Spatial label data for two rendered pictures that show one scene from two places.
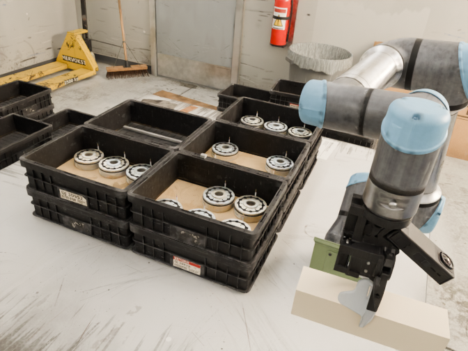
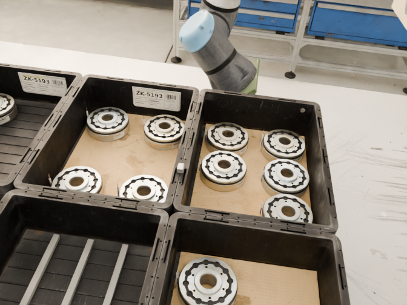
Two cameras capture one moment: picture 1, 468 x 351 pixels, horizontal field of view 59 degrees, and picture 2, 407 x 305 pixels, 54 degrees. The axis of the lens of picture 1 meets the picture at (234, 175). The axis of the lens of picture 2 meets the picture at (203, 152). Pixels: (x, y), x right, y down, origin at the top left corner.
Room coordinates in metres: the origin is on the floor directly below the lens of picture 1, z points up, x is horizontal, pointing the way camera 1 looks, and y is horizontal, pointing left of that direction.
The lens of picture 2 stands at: (1.32, 0.65, 1.49)
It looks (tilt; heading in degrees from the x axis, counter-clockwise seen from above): 43 degrees down; 254
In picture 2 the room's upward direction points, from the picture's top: 5 degrees clockwise
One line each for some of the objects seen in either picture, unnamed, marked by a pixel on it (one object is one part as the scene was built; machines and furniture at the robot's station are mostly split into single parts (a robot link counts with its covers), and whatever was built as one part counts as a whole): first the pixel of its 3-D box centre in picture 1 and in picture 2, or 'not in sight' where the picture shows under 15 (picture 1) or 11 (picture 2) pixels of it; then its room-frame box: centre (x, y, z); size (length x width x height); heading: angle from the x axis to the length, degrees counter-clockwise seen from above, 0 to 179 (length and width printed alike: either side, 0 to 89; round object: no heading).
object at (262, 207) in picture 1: (250, 205); (228, 135); (1.05, -0.06, 0.86); 0.10 x 0.10 x 0.01
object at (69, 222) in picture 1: (104, 196); not in sight; (1.17, 0.44, 0.76); 0.40 x 0.30 x 0.12; 70
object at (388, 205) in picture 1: (391, 196); not in sight; (0.49, -0.22, 1.30); 0.08 x 0.08 x 0.05
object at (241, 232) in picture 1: (210, 190); (257, 151); (1.03, 0.07, 0.92); 0.40 x 0.30 x 0.02; 70
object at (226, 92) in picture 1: (246, 113); not in sight; (3.05, -0.06, 0.31); 0.40 x 0.30 x 0.34; 69
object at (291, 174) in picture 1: (246, 149); (120, 133); (1.31, -0.04, 0.92); 0.40 x 0.30 x 0.02; 70
